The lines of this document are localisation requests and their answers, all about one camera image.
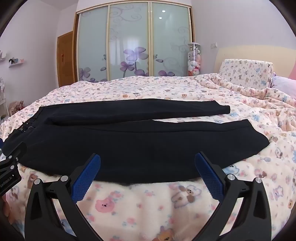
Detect purple pillow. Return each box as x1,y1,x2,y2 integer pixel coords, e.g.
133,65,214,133
269,73,296,90

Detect black pants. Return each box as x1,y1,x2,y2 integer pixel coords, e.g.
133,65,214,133
4,98,270,184

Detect wall shelf with dark items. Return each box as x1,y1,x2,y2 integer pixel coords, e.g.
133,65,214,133
9,57,25,68

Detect cream headboard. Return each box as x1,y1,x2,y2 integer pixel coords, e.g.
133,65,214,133
214,45,296,80

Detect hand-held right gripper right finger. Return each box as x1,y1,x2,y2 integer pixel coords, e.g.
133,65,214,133
194,152,272,241

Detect bear printed blanket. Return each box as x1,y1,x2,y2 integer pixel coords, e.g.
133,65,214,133
0,74,296,241

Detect frosted glass sliding wardrobe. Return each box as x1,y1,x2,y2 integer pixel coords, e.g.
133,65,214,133
73,0,195,83

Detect white ornate dresser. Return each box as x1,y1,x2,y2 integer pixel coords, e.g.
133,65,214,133
0,77,10,124

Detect brown plush toy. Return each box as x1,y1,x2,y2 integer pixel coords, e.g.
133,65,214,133
9,100,25,114

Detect wooden door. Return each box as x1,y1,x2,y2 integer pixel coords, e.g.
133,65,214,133
57,31,75,88

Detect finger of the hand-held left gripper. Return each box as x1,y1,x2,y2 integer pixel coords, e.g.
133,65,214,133
0,142,28,169

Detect bear printed cushion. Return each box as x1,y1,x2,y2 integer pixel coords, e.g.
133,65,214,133
218,59,274,90

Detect clear tube of plush toys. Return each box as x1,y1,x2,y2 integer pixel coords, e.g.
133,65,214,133
187,43,201,77

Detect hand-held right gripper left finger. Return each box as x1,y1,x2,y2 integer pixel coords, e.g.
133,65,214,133
24,153,103,241

